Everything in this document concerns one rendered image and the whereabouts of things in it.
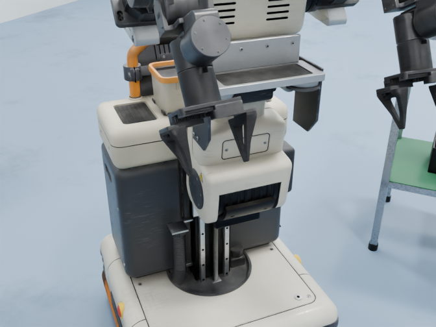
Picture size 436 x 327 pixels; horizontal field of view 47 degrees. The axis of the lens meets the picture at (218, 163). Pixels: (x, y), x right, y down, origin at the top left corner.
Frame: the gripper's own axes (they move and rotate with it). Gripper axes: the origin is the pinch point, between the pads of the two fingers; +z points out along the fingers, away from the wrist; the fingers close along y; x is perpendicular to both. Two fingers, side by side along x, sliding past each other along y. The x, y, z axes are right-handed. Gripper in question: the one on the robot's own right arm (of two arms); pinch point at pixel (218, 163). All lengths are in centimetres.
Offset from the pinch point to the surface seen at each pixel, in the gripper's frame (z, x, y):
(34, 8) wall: -224, 571, 61
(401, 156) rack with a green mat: 19, 98, 128
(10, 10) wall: -217, 547, 31
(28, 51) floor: -136, 430, 25
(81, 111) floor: -51, 286, 34
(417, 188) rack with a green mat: 31, 79, 115
